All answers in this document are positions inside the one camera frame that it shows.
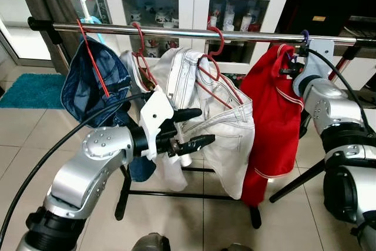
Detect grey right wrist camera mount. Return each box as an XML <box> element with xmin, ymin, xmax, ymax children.
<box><xmin>298</xmin><ymin>38</ymin><xmax>335</xmax><ymax>81</ymax></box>

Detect grey robot foot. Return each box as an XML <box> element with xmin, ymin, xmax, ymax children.
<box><xmin>222</xmin><ymin>242</ymin><xmax>253</xmax><ymax>251</ymax></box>
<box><xmin>130</xmin><ymin>232</ymin><xmax>171</xmax><ymax>251</ymax></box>

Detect red clothes hanger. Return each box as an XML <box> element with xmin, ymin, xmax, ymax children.
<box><xmin>194</xmin><ymin>26</ymin><xmax>247</xmax><ymax>111</ymax></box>
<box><xmin>75</xmin><ymin>19</ymin><xmax>112</xmax><ymax>99</ymax></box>
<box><xmin>130</xmin><ymin>22</ymin><xmax>158</xmax><ymax>90</ymax></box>

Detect grey right robot foot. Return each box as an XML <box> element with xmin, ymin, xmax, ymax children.
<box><xmin>222</xmin><ymin>242</ymin><xmax>253</xmax><ymax>251</ymax></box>

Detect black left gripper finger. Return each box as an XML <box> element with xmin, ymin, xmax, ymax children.
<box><xmin>170</xmin><ymin>108</ymin><xmax>203</xmax><ymax>123</ymax></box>
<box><xmin>174</xmin><ymin>135</ymin><xmax>216</xmax><ymax>156</ymax></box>

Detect purple wire hanger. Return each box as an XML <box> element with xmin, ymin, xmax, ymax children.
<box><xmin>285</xmin><ymin>29</ymin><xmax>312</xmax><ymax>63</ymax></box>

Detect blue denim jeans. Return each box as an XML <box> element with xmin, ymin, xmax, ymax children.
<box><xmin>61</xmin><ymin>36</ymin><xmax>156</xmax><ymax>182</ymax></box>

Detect teal rug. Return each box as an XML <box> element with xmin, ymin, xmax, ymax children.
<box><xmin>0</xmin><ymin>73</ymin><xmax>65</xmax><ymax>109</ymax></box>

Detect white shirt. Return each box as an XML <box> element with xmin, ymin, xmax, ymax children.
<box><xmin>120</xmin><ymin>48</ymin><xmax>189</xmax><ymax>193</ymax></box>

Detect beige trousers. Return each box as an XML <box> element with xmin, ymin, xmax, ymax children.
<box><xmin>150</xmin><ymin>47</ymin><xmax>256</xmax><ymax>200</ymax></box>

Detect grey left robot foot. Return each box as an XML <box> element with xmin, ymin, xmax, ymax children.
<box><xmin>130</xmin><ymin>232</ymin><xmax>171</xmax><ymax>251</ymax></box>

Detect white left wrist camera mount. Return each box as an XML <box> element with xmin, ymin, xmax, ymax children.
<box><xmin>139</xmin><ymin>89</ymin><xmax>176</xmax><ymax>160</ymax></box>

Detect grey curtain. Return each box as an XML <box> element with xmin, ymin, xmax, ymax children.
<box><xmin>15</xmin><ymin>0</ymin><xmax>77</xmax><ymax>75</ymax></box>

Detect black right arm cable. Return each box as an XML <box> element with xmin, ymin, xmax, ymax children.
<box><xmin>303</xmin><ymin>48</ymin><xmax>360</xmax><ymax>119</ymax></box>

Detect white ceramic figurine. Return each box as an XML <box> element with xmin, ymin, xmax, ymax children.
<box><xmin>130</xmin><ymin>9</ymin><xmax>145</xmax><ymax>24</ymax></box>
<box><xmin>153</xmin><ymin>10</ymin><xmax>168</xmax><ymax>27</ymax></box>

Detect red white-striped garment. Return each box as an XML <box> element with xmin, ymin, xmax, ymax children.
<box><xmin>240</xmin><ymin>42</ymin><xmax>305</xmax><ymax>208</ymax></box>

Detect chrome clothes rack black stand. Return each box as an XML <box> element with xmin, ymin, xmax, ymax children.
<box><xmin>26</xmin><ymin>17</ymin><xmax>376</xmax><ymax>229</ymax></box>

